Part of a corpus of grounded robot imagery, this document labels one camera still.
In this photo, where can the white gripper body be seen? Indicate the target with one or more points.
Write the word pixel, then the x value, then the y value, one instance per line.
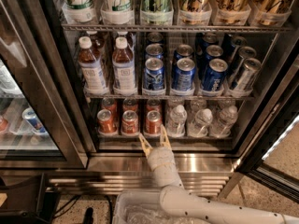
pixel 159 157

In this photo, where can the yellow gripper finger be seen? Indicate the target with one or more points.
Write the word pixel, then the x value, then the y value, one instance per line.
pixel 164 140
pixel 147 148

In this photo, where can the red coke can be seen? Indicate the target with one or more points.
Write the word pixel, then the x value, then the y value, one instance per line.
pixel 154 104
pixel 129 122
pixel 130 104
pixel 106 121
pixel 111 105
pixel 153 122

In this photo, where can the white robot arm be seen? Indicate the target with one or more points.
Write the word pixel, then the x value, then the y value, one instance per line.
pixel 176 201

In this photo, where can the blue can front left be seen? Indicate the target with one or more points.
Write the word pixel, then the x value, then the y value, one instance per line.
pixel 154 74

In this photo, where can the blue pepsi can front middle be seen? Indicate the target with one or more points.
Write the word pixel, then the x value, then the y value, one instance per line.
pixel 183 74

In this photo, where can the blue pepsi can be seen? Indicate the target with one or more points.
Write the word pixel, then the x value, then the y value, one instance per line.
pixel 214 75
pixel 183 74

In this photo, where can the blue pepsi can front right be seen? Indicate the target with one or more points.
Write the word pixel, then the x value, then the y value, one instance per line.
pixel 214 75

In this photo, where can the blue can second row left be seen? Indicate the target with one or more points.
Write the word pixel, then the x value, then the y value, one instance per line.
pixel 154 51

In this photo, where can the blue can second row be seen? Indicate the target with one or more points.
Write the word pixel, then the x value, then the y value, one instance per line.
pixel 212 52
pixel 183 51
pixel 154 51

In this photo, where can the blue can second row middle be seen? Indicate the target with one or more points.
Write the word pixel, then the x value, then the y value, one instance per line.
pixel 183 51

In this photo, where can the blue can second row right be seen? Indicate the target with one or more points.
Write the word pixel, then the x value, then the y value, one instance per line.
pixel 212 52

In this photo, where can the glass fridge door left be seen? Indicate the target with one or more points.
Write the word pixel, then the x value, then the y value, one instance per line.
pixel 37 71

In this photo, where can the open fridge door right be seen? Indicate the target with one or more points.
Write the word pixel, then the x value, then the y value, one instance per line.
pixel 266 163

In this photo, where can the silver blue slim can front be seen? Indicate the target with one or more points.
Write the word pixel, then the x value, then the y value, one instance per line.
pixel 245 76

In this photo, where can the slim can second row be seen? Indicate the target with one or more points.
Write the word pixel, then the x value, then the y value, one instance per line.
pixel 242 54

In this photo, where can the blue white can behind glass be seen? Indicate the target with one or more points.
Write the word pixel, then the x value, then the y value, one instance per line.
pixel 30 116

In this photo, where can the gold tall can left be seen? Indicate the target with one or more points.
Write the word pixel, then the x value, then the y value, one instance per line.
pixel 194 12

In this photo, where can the gold tall can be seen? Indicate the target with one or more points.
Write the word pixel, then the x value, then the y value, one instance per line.
pixel 269 12
pixel 231 11
pixel 194 12

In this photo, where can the green tall can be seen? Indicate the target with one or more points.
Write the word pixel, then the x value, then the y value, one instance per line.
pixel 155 12

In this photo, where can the gold tall can middle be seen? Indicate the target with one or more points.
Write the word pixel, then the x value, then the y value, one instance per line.
pixel 231 11

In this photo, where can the gold tall can right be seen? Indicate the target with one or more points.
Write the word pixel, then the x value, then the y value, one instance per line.
pixel 269 12

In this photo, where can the clear water bottle front left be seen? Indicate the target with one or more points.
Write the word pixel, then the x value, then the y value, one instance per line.
pixel 175 125

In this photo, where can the clear water bottle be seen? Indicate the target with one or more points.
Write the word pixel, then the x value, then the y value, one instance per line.
pixel 224 121
pixel 198 127
pixel 175 125

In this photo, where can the clear water bottle front middle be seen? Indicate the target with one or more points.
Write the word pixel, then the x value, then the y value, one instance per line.
pixel 198 127

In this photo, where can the clear plastic bin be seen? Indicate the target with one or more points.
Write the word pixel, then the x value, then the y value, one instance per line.
pixel 142 207

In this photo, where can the clear water bottle front right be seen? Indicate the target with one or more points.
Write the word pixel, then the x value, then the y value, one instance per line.
pixel 224 121

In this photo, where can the brown tea bottle front right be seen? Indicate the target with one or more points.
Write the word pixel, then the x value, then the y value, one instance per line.
pixel 123 66

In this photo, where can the brown tea bottle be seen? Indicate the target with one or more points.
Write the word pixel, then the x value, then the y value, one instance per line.
pixel 123 66
pixel 89 59

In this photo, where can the brown tea bottle front left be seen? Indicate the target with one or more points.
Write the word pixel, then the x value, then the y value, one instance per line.
pixel 89 59

